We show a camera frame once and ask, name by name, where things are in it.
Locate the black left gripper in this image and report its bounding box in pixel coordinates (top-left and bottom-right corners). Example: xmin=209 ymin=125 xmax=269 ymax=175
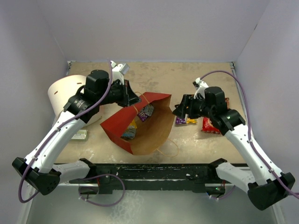
xmin=97 ymin=79 xmax=141 ymax=108

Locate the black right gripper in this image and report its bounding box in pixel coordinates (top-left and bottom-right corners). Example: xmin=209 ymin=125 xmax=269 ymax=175
xmin=173 ymin=94 xmax=214 ymax=119

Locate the yellow candy pack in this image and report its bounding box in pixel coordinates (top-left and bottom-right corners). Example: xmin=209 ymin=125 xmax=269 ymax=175
xmin=185 ymin=118 xmax=197 ymax=124

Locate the red cookie snack bag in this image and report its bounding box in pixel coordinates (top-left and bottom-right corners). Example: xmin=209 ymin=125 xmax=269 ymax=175
xmin=201 ymin=97 xmax=230 ymax=134

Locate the red paper bag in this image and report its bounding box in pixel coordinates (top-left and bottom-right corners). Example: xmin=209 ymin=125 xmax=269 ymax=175
xmin=101 ymin=92 xmax=175 ymax=155

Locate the small white green box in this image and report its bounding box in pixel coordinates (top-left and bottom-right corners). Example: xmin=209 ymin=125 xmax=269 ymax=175
xmin=71 ymin=130 xmax=88 ymax=141

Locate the white blue snack wrapper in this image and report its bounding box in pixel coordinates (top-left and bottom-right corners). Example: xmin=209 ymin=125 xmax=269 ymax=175
xmin=121 ymin=128 xmax=136 ymax=140

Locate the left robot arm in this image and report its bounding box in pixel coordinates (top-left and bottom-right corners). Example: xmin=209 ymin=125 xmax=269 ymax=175
xmin=12 ymin=68 xmax=141 ymax=195

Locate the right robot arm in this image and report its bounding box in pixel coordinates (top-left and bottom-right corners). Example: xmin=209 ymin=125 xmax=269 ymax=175
xmin=173 ymin=86 xmax=295 ymax=210

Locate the brown purple candy pack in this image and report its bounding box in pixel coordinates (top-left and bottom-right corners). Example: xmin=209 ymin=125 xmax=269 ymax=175
xmin=137 ymin=104 xmax=154 ymax=122

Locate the yellow snack pack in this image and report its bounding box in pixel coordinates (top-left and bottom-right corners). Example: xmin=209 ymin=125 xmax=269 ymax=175
xmin=127 ymin=120 xmax=137 ymax=129

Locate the white cylindrical container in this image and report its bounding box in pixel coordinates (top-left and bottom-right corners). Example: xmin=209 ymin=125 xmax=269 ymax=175
xmin=47 ymin=74 xmax=105 ymax=128

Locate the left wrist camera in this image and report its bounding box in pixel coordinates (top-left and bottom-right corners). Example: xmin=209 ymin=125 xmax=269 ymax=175
xmin=110 ymin=61 xmax=130 ymax=85

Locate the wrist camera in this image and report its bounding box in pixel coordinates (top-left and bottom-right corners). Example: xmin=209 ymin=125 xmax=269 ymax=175
xmin=193 ymin=77 xmax=209 ymax=99
xmin=110 ymin=61 xmax=130 ymax=85

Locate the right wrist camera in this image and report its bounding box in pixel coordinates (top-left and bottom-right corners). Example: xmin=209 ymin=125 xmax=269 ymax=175
xmin=193 ymin=77 xmax=209 ymax=99

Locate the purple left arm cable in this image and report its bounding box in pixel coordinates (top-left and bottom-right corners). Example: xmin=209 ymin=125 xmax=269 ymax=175
xmin=18 ymin=58 xmax=114 ymax=203

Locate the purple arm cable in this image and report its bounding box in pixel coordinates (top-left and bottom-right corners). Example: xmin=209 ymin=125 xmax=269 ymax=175
xmin=198 ymin=70 xmax=299 ymax=194
xmin=18 ymin=58 xmax=114 ymax=203

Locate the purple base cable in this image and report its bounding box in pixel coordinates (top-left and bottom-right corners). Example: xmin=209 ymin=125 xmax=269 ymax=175
xmin=78 ymin=174 xmax=126 ymax=206

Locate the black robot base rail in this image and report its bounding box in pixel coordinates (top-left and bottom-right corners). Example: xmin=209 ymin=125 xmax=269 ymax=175
xmin=70 ymin=163 xmax=230 ymax=195

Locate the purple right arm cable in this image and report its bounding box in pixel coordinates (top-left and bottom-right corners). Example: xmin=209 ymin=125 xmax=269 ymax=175
xmin=198 ymin=70 xmax=299 ymax=194

